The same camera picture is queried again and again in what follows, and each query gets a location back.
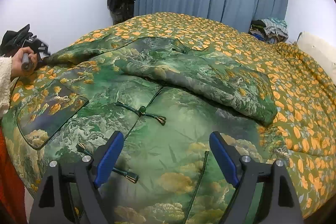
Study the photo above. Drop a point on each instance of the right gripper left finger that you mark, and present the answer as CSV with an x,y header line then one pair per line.
x,y
54,202

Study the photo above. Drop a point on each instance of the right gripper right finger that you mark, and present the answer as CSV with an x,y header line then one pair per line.
x,y
278,202

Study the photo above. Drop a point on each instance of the green landscape print padded jacket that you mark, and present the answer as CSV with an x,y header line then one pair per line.
x,y
165,98

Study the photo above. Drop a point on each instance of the cream fleece sleeve forearm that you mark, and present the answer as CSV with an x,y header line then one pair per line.
x,y
5,82

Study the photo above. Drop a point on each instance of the black clothes on dresser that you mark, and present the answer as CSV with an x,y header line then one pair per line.
x,y
13,40

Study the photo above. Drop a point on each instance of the pile of clothes by curtain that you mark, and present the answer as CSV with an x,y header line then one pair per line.
x,y
269,30

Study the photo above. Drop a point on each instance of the person's left hand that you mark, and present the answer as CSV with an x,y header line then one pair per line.
x,y
16,67

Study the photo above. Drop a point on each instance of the orange fleece trousers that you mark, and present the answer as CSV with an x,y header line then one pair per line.
x,y
12,190

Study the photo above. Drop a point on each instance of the green orange floral bed quilt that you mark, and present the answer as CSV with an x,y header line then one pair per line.
x,y
302,134

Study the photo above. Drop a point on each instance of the cream pillow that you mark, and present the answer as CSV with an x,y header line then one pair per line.
x,y
318,50

